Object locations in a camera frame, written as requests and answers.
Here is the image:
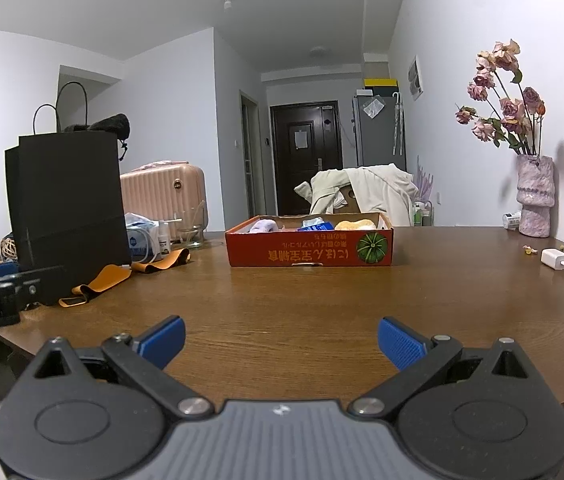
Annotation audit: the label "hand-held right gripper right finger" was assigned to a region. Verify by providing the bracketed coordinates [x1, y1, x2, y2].
[352, 316, 530, 418]

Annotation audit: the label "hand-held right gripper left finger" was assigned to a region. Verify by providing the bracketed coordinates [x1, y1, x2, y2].
[34, 315, 213, 418]

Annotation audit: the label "orange cardboard box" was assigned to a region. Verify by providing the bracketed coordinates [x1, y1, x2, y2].
[224, 211, 395, 267]

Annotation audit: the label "teal white soft packet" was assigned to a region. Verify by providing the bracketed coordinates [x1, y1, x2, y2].
[297, 217, 335, 232]

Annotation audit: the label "black paper bag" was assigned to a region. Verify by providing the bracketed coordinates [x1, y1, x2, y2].
[4, 80, 133, 307]

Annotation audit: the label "plastic bag with blue packet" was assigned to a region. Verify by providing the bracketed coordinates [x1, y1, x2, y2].
[124, 212, 163, 264]

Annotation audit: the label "clear glass cup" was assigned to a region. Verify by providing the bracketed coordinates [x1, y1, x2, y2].
[178, 225, 205, 250]

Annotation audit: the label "brown cardboard box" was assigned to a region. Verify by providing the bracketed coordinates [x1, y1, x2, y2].
[332, 185, 363, 214]

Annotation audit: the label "pink suitcase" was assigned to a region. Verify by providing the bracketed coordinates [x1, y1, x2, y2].
[119, 161, 209, 243]

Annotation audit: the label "beige coat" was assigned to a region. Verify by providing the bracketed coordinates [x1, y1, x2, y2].
[294, 164, 420, 227]

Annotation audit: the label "white charger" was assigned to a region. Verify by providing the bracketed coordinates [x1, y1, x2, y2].
[540, 248, 564, 271]

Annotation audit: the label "black fuzzy hat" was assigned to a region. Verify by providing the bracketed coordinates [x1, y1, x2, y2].
[62, 113, 131, 139]

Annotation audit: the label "dark entrance door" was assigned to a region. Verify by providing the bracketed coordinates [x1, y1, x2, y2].
[269, 101, 343, 216]

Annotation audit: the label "grey refrigerator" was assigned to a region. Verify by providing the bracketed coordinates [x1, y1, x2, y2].
[352, 91, 407, 171]

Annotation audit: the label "pink textured vase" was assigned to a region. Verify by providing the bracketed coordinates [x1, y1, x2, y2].
[516, 154, 557, 237]

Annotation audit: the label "grey framed interior door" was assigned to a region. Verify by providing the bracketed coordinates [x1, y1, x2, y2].
[239, 90, 263, 219]

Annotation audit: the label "dried pink roses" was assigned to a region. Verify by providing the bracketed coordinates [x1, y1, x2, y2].
[454, 39, 546, 157]

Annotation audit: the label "yellow black storage box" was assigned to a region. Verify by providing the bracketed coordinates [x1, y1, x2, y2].
[363, 77, 399, 95]

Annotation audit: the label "orange black strap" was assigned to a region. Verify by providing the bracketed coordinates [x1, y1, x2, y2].
[58, 247, 191, 309]

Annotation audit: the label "small wire rack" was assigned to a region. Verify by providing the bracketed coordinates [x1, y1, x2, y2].
[412, 199, 435, 227]

